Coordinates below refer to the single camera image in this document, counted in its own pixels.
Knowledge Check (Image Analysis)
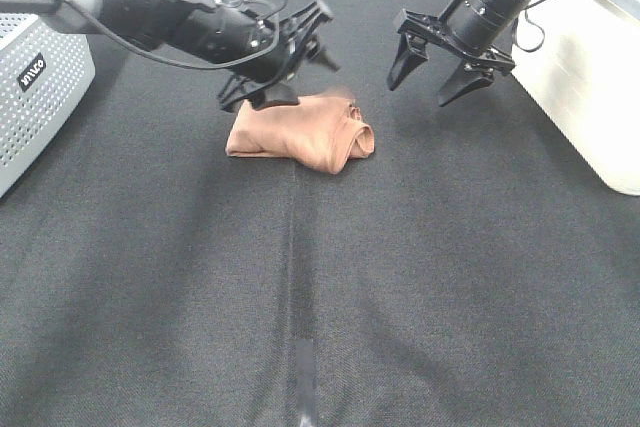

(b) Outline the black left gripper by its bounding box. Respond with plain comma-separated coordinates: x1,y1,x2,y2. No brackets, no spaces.
217,0,340,112

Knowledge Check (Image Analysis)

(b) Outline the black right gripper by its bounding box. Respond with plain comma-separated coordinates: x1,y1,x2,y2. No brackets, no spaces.
386,9,515,107

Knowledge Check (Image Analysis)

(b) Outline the brown towel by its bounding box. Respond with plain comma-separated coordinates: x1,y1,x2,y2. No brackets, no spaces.
225,91,375,175

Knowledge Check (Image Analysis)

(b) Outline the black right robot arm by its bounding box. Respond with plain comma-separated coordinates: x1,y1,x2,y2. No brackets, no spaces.
387,0,532,106

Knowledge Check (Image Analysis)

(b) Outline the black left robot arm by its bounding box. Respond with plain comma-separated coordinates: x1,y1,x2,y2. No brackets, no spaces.
1,0,339,111

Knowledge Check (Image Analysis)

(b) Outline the white plastic storage bin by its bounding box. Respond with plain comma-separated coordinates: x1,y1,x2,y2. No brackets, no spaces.
512,0,639,196

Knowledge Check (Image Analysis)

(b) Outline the black table cloth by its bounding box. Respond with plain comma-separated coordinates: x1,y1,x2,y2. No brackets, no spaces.
1,0,639,426

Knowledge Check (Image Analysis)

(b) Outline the grey perforated laundry basket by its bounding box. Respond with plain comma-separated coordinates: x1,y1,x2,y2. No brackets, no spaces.
0,13,95,193

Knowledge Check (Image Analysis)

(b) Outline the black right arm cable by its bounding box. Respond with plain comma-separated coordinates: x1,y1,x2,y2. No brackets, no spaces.
512,0,584,53

